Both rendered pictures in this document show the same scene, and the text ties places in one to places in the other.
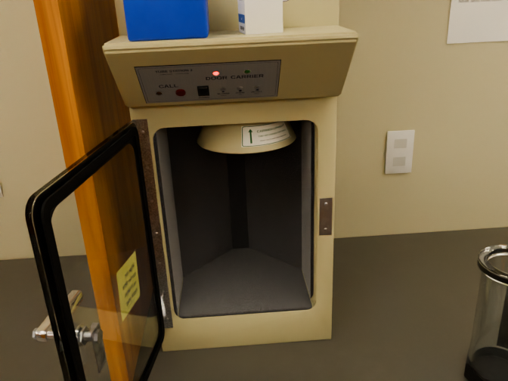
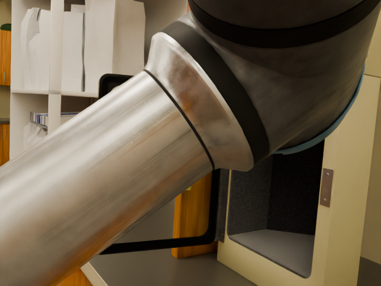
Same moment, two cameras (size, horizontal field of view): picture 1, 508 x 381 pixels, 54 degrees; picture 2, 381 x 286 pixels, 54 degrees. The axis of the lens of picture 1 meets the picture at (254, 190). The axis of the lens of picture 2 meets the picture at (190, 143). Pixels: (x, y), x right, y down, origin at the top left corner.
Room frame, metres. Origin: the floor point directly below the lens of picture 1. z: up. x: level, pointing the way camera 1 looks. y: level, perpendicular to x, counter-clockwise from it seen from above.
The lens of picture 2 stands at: (0.20, -0.57, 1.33)
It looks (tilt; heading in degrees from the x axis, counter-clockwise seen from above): 6 degrees down; 59
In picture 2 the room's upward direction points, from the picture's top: 4 degrees clockwise
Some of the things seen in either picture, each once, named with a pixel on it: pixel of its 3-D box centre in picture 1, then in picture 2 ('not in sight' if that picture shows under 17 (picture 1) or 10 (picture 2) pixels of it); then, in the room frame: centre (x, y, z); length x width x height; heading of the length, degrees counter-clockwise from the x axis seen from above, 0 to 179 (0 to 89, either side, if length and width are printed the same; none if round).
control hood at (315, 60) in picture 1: (233, 71); not in sight; (0.70, 0.02, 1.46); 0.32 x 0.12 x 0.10; 93
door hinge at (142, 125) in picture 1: (153, 234); (224, 165); (0.74, 0.17, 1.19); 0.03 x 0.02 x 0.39; 93
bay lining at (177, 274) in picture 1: (238, 197); (307, 173); (0.88, 0.03, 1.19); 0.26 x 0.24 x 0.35; 93
